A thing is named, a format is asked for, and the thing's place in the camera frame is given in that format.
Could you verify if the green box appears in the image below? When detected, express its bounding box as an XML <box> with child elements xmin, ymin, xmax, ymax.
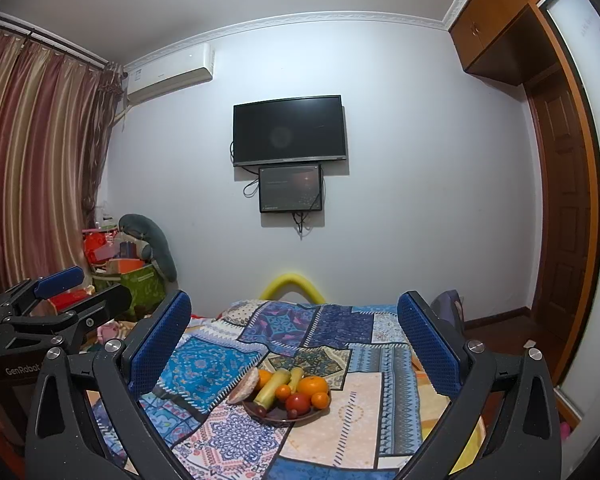
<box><xmin>92</xmin><ymin>265</ymin><xmax>166</xmax><ymax>318</ymax></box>

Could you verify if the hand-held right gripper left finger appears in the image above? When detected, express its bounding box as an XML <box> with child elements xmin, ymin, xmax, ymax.
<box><xmin>25</xmin><ymin>290</ymin><xmax>193</xmax><ymax>480</ymax></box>

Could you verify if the black curtain rod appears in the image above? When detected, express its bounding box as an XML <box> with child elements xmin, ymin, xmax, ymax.
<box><xmin>0</xmin><ymin>15</ymin><xmax>126</xmax><ymax>68</ymax></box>

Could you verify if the wooden overhead cabinet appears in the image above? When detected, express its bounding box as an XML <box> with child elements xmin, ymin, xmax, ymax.
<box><xmin>449</xmin><ymin>0</ymin><xmax>566</xmax><ymax>86</ymax></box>

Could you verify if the white air conditioner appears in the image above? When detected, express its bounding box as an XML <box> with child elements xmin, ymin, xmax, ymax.
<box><xmin>125</xmin><ymin>42</ymin><xmax>215</xmax><ymax>107</ymax></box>

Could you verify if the striped brown curtain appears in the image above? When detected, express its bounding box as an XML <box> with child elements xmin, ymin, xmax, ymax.
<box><xmin>0</xmin><ymin>22</ymin><xmax>126</xmax><ymax>301</ymax></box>

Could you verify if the yellow foam tube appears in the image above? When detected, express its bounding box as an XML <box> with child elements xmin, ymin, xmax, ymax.
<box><xmin>258</xmin><ymin>272</ymin><xmax>327</xmax><ymax>306</ymax></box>

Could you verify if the red box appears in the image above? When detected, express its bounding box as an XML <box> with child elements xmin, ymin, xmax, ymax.
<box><xmin>47</xmin><ymin>287</ymin><xmax>91</xmax><ymax>312</ymax></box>
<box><xmin>82</xmin><ymin>230</ymin><xmax>111</xmax><ymax>263</ymax></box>

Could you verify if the brown oval plate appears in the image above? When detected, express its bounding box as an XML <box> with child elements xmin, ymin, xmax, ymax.
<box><xmin>241</xmin><ymin>390</ymin><xmax>333</xmax><ymax>428</ymax></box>

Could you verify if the yellow fleece blanket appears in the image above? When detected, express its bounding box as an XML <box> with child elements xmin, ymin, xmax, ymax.
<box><xmin>415</xmin><ymin>360</ymin><xmax>487</xmax><ymax>480</ymax></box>

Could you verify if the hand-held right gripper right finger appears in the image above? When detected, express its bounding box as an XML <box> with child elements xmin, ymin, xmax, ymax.
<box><xmin>396</xmin><ymin>290</ymin><xmax>566</xmax><ymax>480</ymax></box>

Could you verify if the large orange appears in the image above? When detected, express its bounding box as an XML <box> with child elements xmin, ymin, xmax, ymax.
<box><xmin>297</xmin><ymin>375</ymin><xmax>329</xmax><ymax>398</ymax></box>

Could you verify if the small black wall monitor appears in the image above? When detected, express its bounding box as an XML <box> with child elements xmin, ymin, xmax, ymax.
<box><xmin>258</xmin><ymin>164</ymin><xmax>324</xmax><ymax>214</ymax></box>

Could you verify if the blue patchwork blanket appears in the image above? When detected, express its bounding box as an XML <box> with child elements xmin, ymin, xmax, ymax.
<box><xmin>87</xmin><ymin>300</ymin><xmax>456</xmax><ymax>480</ymax></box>

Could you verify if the purple bag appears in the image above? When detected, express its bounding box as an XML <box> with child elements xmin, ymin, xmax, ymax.
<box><xmin>430</xmin><ymin>290</ymin><xmax>466</xmax><ymax>333</ymax></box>

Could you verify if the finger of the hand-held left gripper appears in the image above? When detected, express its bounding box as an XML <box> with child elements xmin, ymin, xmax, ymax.
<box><xmin>7</xmin><ymin>284</ymin><xmax>133</xmax><ymax>353</ymax></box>
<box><xmin>0</xmin><ymin>266</ymin><xmax>86</xmax><ymax>318</ymax></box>

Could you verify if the pomelo slice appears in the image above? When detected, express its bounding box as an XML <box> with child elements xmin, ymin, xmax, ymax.
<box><xmin>226</xmin><ymin>367</ymin><xmax>260</xmax><ymax>406</ymax></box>

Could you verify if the dark green pillow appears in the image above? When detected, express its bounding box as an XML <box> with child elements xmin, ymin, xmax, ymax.
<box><xmin>117</xmin><ymin>214</ymin><xmax>177</xmax><ymax>283</ymax></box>

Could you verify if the black wall television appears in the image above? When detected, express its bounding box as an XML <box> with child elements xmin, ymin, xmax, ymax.
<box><xmin>232</xmin><ymin>95</ymin><xmax>349</xmax><ymax>167</ymax></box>

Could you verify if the white wardrobe sliding door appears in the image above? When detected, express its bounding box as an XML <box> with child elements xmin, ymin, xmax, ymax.
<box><xmin>540</xmin><ymin>0</ymin><xmax>600</xmax><ymax>431</ymax></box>

